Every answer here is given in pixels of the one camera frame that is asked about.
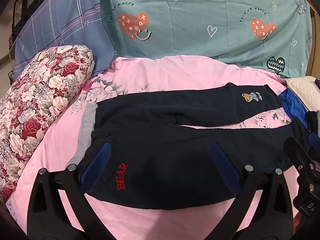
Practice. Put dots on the black framed wall panel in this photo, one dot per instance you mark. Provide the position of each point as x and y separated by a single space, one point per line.
20 7

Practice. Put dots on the dark navy pants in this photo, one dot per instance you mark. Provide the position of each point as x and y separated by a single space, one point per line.
162 142

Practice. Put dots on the dark cloth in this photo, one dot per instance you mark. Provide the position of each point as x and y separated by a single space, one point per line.
313 120

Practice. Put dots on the blue garment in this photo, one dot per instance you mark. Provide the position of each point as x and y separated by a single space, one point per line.
292 105

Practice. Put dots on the blue plaid pillow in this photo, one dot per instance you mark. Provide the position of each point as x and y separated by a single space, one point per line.
62 17

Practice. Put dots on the red floral pillow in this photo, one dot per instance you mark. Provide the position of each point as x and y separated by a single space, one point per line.
37 105

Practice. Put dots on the pink floral bedsheet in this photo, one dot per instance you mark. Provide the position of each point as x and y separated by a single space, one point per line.
175 75

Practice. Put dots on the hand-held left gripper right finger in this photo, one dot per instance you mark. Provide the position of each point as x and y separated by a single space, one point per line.
225 167

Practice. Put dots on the cream quilted cushion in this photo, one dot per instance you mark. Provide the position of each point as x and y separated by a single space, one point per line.
302 86

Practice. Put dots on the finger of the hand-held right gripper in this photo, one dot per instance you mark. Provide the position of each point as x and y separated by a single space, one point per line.
315 140
297 152

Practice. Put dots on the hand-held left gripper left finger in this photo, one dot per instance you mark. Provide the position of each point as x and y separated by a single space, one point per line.
100 163

